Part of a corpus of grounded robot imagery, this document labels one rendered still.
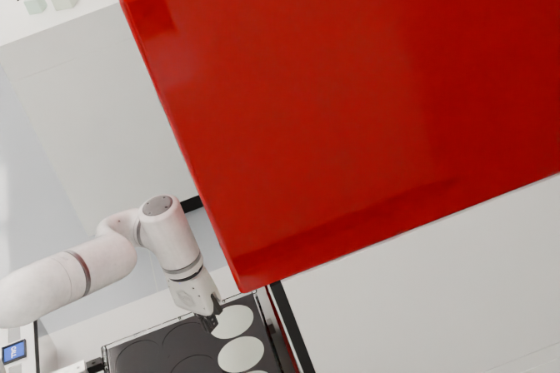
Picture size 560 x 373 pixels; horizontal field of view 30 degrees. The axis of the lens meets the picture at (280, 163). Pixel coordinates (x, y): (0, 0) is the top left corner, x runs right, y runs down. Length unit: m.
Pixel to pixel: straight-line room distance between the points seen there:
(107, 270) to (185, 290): 0.27
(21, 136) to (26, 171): 0.35
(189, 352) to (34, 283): 0.59
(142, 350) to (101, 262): 0.50
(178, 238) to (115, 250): 0.17
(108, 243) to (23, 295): 0.21
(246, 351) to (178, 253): 0.30
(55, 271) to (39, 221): 2.80
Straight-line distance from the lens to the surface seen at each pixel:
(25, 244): 4.52
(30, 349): 2.39
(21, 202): 4.79
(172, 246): 2.02
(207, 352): 2.26
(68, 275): 1.82
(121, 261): 1.90
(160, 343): 2.33
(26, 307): 1.78
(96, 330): 2.57
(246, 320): 2.29
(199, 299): 2.10
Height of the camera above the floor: 2.40
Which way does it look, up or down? 34 degrees down
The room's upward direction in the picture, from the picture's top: 19 degrees counter-clockwise
